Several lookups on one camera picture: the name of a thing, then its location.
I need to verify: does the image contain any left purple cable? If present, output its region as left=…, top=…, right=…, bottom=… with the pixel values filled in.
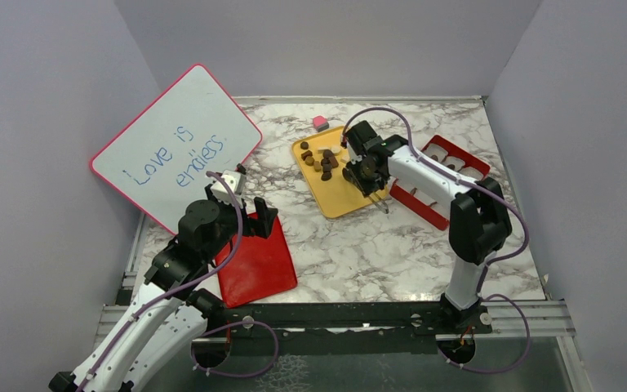
left=75, top=170, right=245, bottom=392

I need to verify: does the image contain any red box lid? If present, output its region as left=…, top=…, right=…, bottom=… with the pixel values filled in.
left=217, top=219, right=298, bottom=308

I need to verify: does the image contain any yellow plastic tray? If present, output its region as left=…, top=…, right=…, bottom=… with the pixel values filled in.
left=291, top=127, right=372, bottom=219

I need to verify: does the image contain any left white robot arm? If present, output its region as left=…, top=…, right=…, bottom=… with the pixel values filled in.
left=48, top=196, right=278, bottom=391

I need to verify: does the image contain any red chocolate box with dividers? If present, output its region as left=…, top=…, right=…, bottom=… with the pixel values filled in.
left=389, top=135, right=491, bottom=230

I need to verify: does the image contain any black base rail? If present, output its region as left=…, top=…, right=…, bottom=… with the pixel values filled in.
left=191, top=301, right=492, bottom=359

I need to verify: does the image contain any white board with pink frame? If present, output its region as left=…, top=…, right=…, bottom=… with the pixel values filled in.
left=89, top=64, right=263, bottom=234

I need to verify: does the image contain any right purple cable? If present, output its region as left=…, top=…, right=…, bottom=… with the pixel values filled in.
left=340, top=107, right=531, bottom=296

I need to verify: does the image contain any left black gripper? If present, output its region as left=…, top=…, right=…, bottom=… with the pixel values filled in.
left=203, top=184, right=278, bottom=262

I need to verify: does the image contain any pink and grey eraser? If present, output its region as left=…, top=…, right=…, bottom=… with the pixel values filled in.
left=312, top=115, right=330, bottom=132

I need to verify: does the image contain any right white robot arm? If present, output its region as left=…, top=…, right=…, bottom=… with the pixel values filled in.
left=340, top=121, right=512, bottom=332

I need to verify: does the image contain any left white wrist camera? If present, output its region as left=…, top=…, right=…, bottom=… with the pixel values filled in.
left=209, top=171, right=246, bottom=204

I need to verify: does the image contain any purple cable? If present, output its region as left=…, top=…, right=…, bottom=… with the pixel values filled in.
left=75, top=170, right=245, bottom=392
left=340, top=107, right=531, bottom=296

